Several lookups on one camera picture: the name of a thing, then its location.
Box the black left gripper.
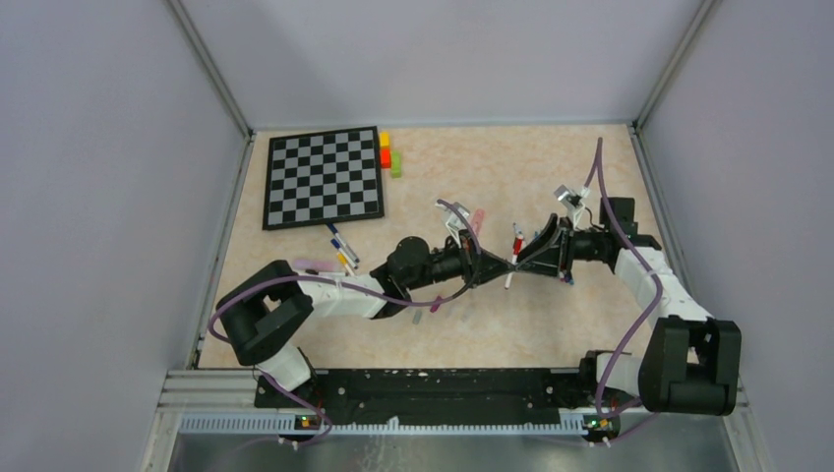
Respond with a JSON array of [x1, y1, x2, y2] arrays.
[[405, 229, 514, 291]]

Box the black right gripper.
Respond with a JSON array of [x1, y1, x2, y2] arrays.
[[512, 214, 607, 278]]

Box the red capped white pen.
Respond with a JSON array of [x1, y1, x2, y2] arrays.
[[504, 233, 524, 290]]

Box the pink highlighter marker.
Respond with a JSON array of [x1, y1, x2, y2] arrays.
[[469, 208, 486, 236]]

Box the white pen blue cap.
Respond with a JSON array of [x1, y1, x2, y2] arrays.
[[512, 222, 524, 240]]

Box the magenta pen cap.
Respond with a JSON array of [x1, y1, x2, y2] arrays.
[[430, 295, 443, 313]]

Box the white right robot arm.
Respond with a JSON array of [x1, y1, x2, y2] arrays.
[[516, 197, 743, 416]]

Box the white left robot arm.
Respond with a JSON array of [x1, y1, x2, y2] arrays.
[[214, 229, 515, 407]]

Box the green toy block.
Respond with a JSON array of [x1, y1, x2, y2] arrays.
[[390, 150, 402, 179]]

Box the orange toy block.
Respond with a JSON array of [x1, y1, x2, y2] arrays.
[[380, 147, 391, 169]]

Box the pink marker on left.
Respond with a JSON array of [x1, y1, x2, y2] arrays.
[[290, 259, 342, 272]]

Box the black and grey chessboard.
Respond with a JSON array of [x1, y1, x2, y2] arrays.
[[262, 126, 386, 231]]

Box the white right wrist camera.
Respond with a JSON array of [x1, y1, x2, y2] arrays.
[[554, 185, 590, 228]]

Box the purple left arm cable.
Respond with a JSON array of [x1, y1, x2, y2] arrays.
[[207, 199, 484, 450]]

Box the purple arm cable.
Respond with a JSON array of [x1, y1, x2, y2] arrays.
[[582, 138, 666, 448], [207, 199, 484, 450]]

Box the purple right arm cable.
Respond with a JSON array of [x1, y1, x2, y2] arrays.
[[582, 138, 666, 448]]

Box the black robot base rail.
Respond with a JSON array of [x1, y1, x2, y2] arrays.
[[293, 368, 596, 426]]

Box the grey slotted cable duct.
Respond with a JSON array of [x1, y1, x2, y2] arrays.
[[178, 412, 588, 436]]

